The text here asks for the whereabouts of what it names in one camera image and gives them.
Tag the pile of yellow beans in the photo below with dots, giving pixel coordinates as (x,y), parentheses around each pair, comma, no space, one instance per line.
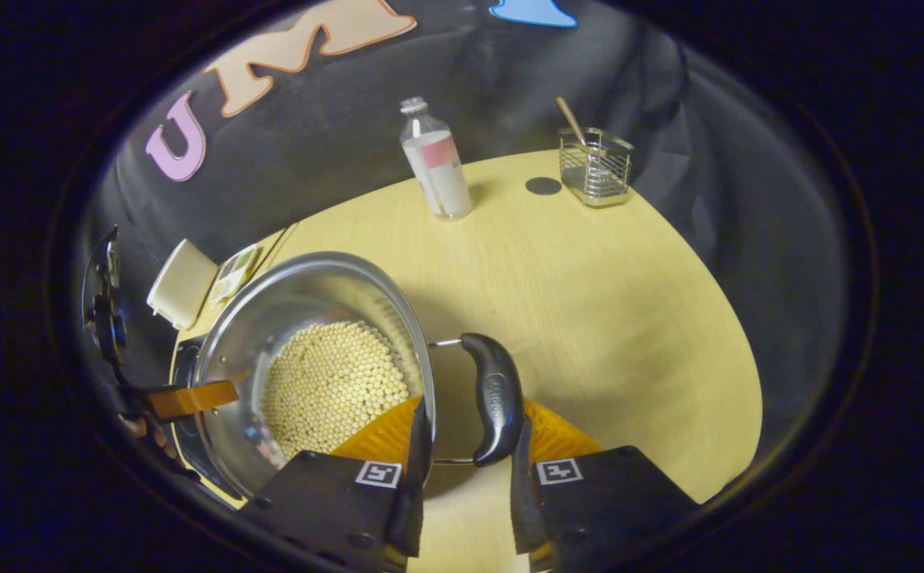
(334,382)

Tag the dark round table cap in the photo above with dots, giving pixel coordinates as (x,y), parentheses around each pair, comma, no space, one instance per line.
(543,186)

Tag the colourful printed card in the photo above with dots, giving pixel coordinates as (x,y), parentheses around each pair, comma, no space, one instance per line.
(235,274)

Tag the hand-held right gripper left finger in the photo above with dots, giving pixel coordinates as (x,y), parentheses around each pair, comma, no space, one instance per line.
(418,493)

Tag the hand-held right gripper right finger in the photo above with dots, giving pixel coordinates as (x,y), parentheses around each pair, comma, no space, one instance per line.
(521,493)

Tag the white plastic box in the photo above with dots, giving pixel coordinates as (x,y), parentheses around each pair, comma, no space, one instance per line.
(183,286)

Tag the stainless steel pot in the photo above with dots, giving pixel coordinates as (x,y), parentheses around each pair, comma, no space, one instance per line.
(239,342)

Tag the black induction cooktop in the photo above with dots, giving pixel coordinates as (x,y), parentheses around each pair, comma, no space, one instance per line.
(191,465)

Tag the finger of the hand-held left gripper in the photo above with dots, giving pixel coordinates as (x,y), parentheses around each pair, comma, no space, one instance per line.
(191,398)

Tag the wooden stick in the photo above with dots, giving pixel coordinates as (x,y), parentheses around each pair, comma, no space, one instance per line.
(569,115)

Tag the clear bottle with pink label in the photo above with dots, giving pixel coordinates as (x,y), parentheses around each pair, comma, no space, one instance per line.
(442,175)

